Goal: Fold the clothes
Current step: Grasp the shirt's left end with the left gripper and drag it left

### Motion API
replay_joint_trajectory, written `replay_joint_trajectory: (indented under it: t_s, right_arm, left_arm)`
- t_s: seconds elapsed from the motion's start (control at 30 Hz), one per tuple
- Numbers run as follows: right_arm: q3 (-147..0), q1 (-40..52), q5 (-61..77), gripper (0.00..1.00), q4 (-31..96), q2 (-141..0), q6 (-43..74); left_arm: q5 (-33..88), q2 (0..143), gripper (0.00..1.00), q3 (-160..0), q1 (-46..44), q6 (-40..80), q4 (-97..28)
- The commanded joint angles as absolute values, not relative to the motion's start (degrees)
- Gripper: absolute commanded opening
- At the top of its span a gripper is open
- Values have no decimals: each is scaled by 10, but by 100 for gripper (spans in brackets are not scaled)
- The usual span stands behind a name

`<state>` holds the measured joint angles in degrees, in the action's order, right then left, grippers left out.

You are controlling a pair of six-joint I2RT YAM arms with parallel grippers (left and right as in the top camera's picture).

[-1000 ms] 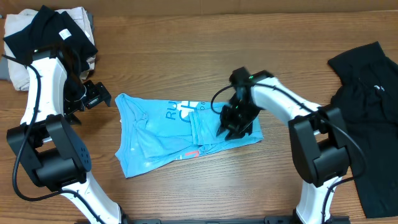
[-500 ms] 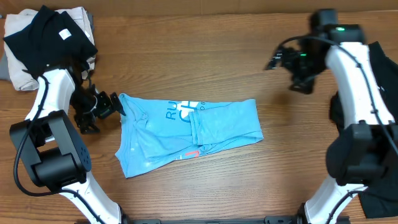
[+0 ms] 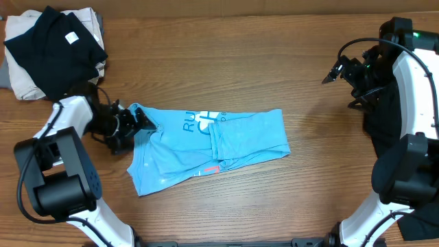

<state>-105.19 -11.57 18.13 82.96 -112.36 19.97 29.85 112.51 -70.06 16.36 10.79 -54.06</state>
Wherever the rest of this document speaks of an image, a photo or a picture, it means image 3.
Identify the light blue printed t-shirt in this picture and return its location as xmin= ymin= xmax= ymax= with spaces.
xmin=128 ymin=103 xmax=291 ymax=196

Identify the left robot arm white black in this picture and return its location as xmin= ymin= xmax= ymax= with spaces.
xmin=14 ymin=82 xmax=156 ymax=246

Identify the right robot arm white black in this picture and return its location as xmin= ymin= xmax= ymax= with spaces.
xmin=292 ymin=17 xmax=438 ymax=246

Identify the black garment pile right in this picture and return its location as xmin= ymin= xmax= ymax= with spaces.
xmin=364 ymin=82 xmax=438 ymax=241

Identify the black folded shirt on stack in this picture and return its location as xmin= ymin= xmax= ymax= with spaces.
xmin=3 ymin=6 xmax=108 ymax=99

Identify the beige folded garment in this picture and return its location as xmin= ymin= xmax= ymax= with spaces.
xmin=1 ymin=8 xmax=104 ymax=100

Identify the grey folded garment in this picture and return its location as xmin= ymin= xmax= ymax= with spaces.
xmin=0 ymin=59 xmax=12 ymax=90

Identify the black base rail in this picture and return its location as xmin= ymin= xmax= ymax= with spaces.
xmin=134 ymin=235 xmax=343 ymax=247

